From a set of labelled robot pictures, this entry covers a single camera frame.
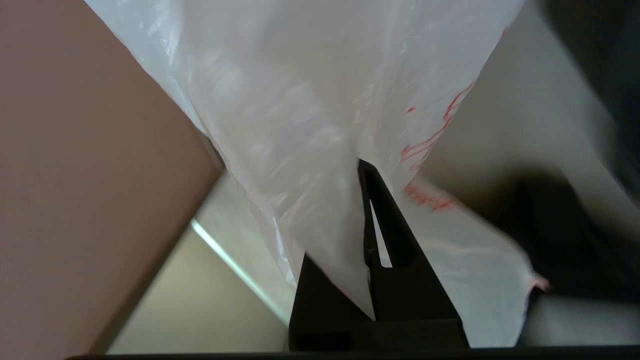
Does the white red-print plastic bag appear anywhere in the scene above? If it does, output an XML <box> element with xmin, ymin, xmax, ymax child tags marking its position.
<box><xmin>82</xmin><ymin>0</ymin><xmax>551</xmax><ymax>348</ymax></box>

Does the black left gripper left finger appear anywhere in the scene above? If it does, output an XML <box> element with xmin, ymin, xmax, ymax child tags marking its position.
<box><xmin>289</xmin><ymin>252</ymin><xmax>376</xmax><ymax>350</ymax></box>

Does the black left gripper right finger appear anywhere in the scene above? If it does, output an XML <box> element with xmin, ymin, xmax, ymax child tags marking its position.
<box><xmin>358</xmin><ymin>159</ymin><xmax>470</xmax><ymax>350</ymax></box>

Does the black trash bin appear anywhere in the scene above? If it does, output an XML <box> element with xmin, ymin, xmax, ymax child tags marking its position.
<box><xmin>492</xmin><ymin>170</ymin><xmax>640</xmax><ymax>306</ymax></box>

